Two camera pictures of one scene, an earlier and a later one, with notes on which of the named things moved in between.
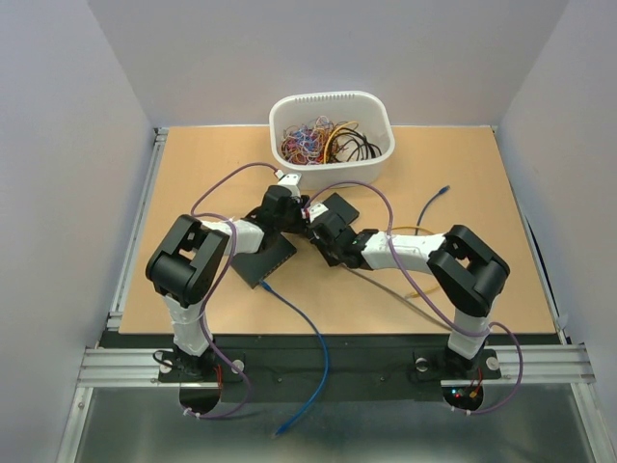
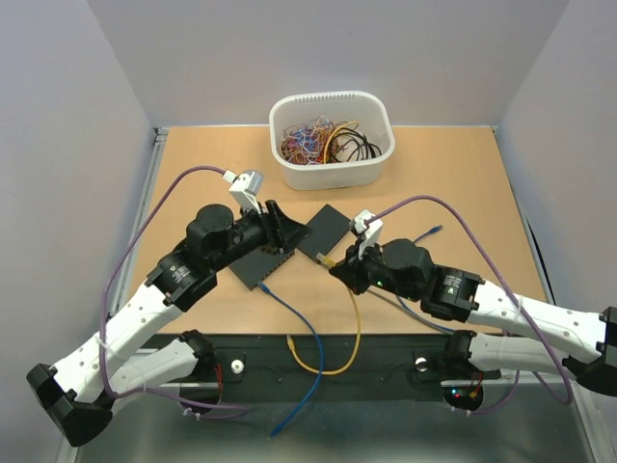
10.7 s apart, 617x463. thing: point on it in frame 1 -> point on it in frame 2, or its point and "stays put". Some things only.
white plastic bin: (329, 137) stays put
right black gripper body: (330, 253) -> (373, 270)
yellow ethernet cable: (425, 292) -> (323, 259)
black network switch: (254, 267) stays put
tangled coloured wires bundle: (307, 144) stays put
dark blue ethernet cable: (441, 191) -> (431, 231)
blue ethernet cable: (324, 383) -> (319, 376)
